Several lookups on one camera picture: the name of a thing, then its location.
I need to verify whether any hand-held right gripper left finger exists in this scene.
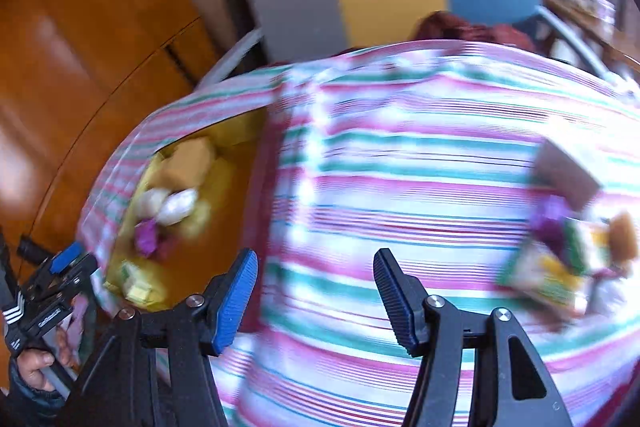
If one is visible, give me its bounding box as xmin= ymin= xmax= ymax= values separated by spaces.
xmin=60 ymin=248 xmax=259 ymax=427

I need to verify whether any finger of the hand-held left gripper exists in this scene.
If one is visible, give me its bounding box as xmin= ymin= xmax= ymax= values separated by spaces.
xmin=51 ymin=243 xmax=87 ymax=274

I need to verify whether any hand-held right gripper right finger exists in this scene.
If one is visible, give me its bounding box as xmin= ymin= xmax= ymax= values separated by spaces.
xmin=373 ymin=248 xmax=573 ymax=427

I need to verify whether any small green carton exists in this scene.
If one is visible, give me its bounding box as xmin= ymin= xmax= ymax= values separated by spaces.
xmin=117 ymin=262 xmax=156 ymax=303

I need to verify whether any purple snack packet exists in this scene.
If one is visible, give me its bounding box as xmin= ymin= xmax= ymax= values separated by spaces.
xmin=530 ymin=197 xmax=573 ymax=248
xmin=132 ymin=217 xmax=163 ymax=258

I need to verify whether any plastic-wrapped white bun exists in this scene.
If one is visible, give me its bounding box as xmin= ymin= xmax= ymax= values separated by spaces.
xmin=136 ymin=188 xmax=168 ymax=220

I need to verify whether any small white item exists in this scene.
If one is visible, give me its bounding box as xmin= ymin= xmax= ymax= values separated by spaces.
xmin=159 ymin=188 xmax=200 ymax=225

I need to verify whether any gold tin box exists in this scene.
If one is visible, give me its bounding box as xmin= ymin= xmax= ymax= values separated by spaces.
xmin=102 ymin=107 xmax=281 ymax=313

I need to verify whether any cracker packet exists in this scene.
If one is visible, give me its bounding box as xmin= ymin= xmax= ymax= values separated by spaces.
xmin=500 ymin=239 xmax=591 ymax=318

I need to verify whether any yellow sponge block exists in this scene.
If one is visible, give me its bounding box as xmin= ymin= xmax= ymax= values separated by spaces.
xmin=605 ymin=212 xmax=640 ymax=270
xmin=162 ymin=137 xmax=217 ymax=188

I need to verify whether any beige cardboard box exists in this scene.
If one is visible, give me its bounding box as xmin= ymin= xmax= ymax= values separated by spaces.
xmin=530 ymin=139 xmax=603 ymax=212

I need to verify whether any person's left forearm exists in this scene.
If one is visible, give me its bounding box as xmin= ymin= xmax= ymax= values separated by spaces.
xmin=0 ymin=382 xmax=68 ymax=427

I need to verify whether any person's left hand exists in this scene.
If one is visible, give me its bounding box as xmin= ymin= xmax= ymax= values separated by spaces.
xmin=9 ymin=347 xmax=73 ymax=395

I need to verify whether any striped tablecloth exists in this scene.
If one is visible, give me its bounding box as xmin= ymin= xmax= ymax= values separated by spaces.
xmin=77 ymin=39 xmax=640 ymax=427

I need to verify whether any green snack packet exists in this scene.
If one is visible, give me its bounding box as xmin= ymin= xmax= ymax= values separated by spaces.
xmin=565 ymin=219 xmax=611 ymax=273

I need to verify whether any wooden wardrobe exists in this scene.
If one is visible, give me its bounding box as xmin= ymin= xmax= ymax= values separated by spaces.
xmin=0 ymin=0 xmax=221 ymax=268

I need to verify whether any clear plastic bag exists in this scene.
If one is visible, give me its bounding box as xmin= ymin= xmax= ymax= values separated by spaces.
xmin=590 ymin=272 xmax=631 ymax=323

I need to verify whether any dark red cloth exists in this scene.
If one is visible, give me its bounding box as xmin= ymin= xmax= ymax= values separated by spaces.
xmin=415 ymin=11 xmax=541 ymax=52

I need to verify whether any wooden side desk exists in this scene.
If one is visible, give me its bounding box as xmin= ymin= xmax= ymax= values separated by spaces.
xmin=542 ymin=0 xmax=640 ymax=72

